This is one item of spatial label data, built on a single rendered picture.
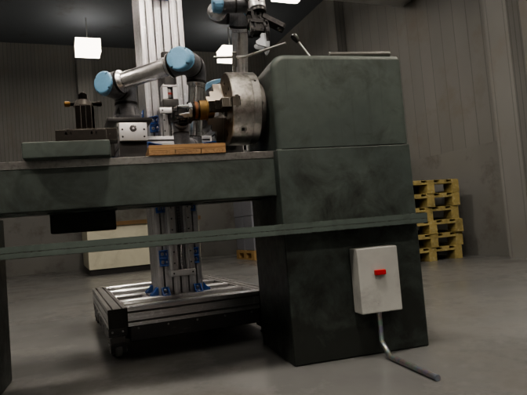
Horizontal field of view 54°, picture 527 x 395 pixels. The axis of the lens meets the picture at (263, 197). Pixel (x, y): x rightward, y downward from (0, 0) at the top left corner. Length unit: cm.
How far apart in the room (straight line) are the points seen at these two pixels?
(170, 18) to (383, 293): 196
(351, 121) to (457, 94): 479
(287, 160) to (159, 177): 51
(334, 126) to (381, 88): 28
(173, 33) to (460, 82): 448
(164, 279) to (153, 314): 39
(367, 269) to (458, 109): 498
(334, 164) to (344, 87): 33
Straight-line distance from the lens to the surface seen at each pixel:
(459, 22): 708
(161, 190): 205
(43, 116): 1127
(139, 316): 262
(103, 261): 865
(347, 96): 226
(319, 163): 215
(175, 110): 233
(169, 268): 292
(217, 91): 236
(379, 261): 216
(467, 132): 682
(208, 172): 208
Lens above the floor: 56
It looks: 3 degrees up
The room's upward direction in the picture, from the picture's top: 5 degrees counter-clockwise
